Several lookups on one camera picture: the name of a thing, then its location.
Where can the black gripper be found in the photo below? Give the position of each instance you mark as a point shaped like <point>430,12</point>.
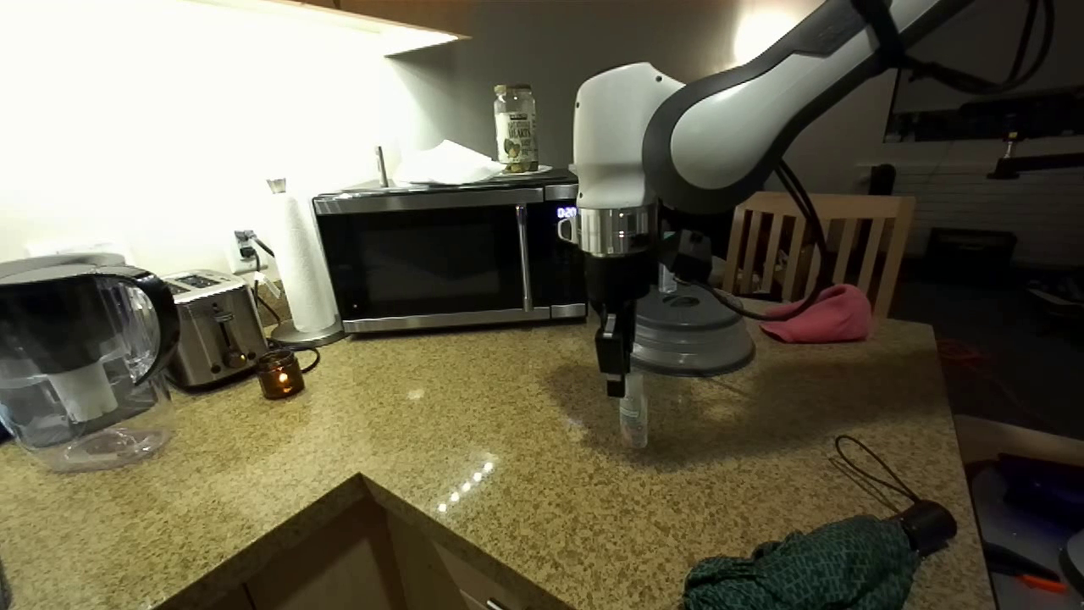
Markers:
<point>618,290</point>

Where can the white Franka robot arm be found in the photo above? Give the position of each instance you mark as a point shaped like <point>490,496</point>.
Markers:
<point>746,115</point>

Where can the grey vented microwave plate cover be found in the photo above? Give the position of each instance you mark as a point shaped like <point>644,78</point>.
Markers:
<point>694,339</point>

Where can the black steel microwave oven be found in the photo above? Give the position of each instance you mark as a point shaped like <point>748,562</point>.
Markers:
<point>442,258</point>

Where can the pink folded towel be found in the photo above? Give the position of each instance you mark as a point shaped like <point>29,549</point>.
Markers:
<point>817,320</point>

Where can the glass jar with label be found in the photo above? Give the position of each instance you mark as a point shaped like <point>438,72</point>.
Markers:
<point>515,131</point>

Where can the white crumpled paper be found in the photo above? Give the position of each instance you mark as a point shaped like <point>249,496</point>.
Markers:
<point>445,164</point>

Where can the green folded umbrella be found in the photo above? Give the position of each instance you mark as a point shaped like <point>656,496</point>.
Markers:
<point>814,563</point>

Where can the small metal rod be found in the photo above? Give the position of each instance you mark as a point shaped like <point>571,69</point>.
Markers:
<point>382,169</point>

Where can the wooden slatted chair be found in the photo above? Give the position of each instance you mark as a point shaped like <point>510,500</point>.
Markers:
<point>868,209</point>

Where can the white paper towel roll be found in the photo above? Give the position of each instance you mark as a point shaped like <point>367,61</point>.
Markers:
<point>307,265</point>

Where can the small amber glass mug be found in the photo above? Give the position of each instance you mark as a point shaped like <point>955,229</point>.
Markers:
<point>279,374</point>

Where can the brown cardboard box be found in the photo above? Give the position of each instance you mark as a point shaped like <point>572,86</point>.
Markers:
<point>341,553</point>

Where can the silver toaster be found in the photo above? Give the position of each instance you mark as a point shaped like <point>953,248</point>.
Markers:
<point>213,333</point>

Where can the grey tool tray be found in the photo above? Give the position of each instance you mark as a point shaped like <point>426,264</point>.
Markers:
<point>1035,531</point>

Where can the clear water filter pitcher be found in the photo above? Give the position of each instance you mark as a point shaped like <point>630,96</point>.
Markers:
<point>79,362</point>

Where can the wall outlet with plug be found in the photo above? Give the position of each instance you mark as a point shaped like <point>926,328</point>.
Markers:
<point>249,251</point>

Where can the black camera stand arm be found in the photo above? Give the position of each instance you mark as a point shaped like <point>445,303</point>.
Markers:
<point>1036,164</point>

